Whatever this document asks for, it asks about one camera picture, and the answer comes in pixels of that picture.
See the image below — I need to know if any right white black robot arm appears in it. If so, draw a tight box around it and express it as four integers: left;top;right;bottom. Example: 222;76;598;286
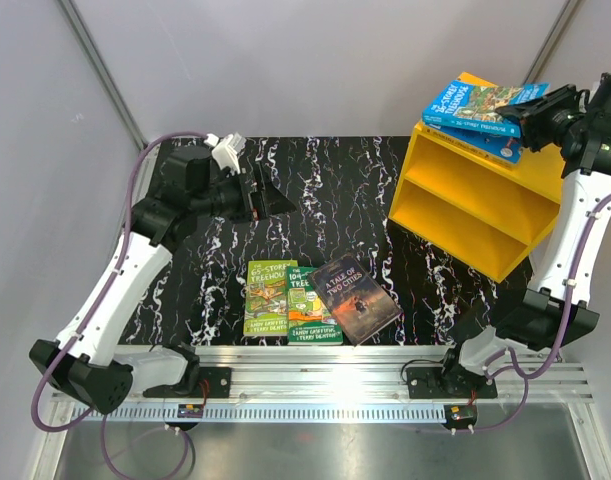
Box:
436;72;611;397

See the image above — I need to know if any dark tale of two cities book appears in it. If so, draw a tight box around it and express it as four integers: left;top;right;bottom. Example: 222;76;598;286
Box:
307;253;402;346

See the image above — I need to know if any yellow wooden shelf box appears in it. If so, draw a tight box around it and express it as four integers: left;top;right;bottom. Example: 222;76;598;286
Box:
386;71;569;282

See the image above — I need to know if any black marble pattern mat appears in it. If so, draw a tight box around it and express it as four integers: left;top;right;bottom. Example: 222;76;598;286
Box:
121;137;532;346

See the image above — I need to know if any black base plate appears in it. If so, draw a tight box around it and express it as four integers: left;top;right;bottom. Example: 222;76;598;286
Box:
403;365;498;400
142;367;232;399

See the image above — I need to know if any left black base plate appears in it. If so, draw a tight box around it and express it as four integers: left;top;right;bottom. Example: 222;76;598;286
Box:
142;367;232;399

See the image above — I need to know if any aluminium rail frame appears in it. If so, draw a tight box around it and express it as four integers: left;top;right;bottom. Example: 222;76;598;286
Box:
27;139;611;480

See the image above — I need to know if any green 65-storey treehouse book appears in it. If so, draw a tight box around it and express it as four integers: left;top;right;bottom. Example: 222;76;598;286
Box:
243;260;298;337

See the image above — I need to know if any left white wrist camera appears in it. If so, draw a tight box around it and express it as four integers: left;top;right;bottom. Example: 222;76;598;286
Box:
204;132;246;174

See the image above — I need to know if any blue back-cover book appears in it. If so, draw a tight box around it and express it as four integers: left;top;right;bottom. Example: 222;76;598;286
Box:
422;123;523;168

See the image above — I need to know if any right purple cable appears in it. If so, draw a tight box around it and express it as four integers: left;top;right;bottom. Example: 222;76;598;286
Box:
464;187;611;431

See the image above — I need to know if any blue 26-storey treehouse book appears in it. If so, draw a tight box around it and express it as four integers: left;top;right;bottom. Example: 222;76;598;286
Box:
422;80;549;138

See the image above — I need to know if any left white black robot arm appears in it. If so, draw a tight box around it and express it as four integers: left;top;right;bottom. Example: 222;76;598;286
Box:
29;138;295;414

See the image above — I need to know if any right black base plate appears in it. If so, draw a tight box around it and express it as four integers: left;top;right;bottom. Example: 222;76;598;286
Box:
403;365;498;400

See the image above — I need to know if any white slotted cable duct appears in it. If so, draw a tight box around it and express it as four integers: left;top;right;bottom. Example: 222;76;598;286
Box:
72;403;449;424

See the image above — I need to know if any green 104-storey treehouse book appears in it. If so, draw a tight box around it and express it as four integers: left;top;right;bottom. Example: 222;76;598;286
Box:
286;266;343;346

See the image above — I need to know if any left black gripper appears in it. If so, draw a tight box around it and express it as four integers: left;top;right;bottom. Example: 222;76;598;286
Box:
191;160;296;224

